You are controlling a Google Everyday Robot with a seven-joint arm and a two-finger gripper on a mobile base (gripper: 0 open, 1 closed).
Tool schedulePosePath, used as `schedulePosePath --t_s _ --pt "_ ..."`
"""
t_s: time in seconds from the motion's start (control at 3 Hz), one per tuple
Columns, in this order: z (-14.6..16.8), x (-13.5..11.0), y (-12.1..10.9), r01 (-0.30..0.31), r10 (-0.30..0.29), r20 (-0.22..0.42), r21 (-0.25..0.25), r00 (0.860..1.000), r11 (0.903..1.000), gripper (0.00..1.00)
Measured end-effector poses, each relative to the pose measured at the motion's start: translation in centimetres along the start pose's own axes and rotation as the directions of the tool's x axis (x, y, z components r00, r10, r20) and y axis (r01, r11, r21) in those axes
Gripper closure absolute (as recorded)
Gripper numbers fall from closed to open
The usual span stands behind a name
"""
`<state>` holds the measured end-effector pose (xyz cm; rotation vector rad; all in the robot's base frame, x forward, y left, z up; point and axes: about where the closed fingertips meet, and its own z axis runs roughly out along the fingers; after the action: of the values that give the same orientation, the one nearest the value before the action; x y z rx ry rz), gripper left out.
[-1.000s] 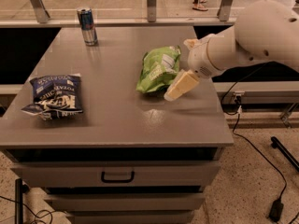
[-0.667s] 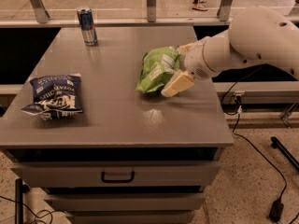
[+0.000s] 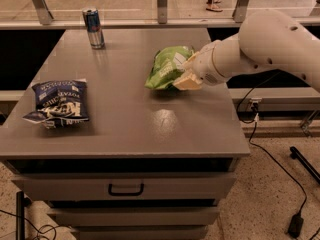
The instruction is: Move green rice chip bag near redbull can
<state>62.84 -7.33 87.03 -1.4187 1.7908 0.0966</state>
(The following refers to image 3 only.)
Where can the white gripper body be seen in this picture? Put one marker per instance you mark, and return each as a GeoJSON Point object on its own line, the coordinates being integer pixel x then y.
{"type": "Point", "coordinates": [204, 66]}

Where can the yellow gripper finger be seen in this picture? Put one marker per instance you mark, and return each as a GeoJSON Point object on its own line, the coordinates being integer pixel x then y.
{"type": "Point", "coordinates": [188, 64]}
{"type": "Point", "coordinates": [188, 81]}

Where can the green rice chip bag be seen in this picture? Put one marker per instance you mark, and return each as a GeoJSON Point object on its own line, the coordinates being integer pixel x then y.
{"type": "Point", "coordinates": [167, 67]}

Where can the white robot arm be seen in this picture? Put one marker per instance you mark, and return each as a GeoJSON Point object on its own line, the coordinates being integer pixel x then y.
{"type": "Point", "coordinates": [265, 41]}

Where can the redbull can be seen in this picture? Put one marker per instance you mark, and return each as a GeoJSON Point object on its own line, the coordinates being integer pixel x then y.
{"type": "Point", "coordinates": [93, 27]}

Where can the blue potato chip bag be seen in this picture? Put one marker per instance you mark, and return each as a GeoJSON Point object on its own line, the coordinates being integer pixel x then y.
{"type": "Point", "coordinates": [59, 103]}

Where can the grey drawer cabinet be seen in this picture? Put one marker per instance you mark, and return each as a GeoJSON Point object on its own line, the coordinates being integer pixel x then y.
{"type": "Point", "coordinates": [183, 146]}

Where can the black stand leg right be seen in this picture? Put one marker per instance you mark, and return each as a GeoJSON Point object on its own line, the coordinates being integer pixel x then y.
{"type": "Point", "coordinates": [296, 154]}

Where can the black stand leg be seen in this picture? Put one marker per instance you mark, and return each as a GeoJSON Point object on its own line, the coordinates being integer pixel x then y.
{"type": "Point", "coordinates": [20, 224]}
{"type": "Point", "coordinates": [296, 154]}

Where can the metal window railing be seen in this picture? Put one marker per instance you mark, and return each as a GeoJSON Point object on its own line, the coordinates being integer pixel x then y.
{"type": "Point", "coordinates": [67, 14]}

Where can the black power adapter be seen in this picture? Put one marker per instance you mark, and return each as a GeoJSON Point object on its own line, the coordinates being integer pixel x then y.
{"type": "Point", "coordinates": [295, 225]}

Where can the black stand leg left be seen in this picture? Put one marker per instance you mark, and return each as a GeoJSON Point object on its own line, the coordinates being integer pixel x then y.
{"type": "Point", "coordinates": [20, 224]}

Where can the wall power outlet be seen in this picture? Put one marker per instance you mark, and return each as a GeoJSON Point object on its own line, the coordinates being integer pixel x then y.
{"type": "Point", "coordinates": [254, 103]}

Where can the black drawer handle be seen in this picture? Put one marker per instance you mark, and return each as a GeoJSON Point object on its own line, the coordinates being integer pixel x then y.
{"type": "Point", "coordinates": [125, 190]}

